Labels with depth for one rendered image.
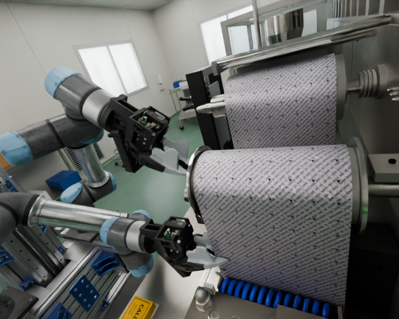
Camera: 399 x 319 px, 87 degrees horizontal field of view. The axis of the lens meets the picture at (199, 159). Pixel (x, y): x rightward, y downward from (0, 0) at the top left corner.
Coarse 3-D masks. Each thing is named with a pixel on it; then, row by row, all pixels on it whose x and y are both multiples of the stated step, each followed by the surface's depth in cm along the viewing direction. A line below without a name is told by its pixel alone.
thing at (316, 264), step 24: (216, 240) 43; (240, 240) 40; (264, 240) 37; (288, 240) 35; (312, 240) 33; (336, 240) 31; (240, 264) 44; (264, 264) 40; (288, 264) 38; (312, 264) 35; (336, 264) 33; (288, 288) 41; (312, 288) 38; (336, 288) 36
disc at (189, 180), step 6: (198, 150) 41; (204, 150) 43; (210, 150) 46; (192, 156) 39; (198, 156) 41; (192, 162) 39; (192, 168) 39; (192, 174) 39; (186, 180) 38; (192, 180) 39; (186, 186) 38; (192, 186) 39; (192, 192) 39; (192, 198) 39; (192, 204) 39; (198, 210) 41
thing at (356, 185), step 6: (348, 150) 31; (354, 150) 30; (354, 156) 29; (354, 162) 29; (354, 168) 28; (354, 174) 28; (354, 180) 28; (354, 186) 28; (354, 192) 28; (354, 198) 28; (354, 204) 28; (354, 210) 28; (354, 216) 29; (354, 222) 30
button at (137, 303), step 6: (132, 300) 60; (138, 300) 60; (144, 300) 59; (132, 306) 59; (138, 306) 58; (144, 306) 58; (150, 306) 57; (126, 312) 58; (132, 312) 57; (138, 312) 57; (144, 312) 56; (150, 312) 57; (120, 318) 57; (126, 318) 56; (132, 318) 56; (138, 318) 55; (144, 318) 55
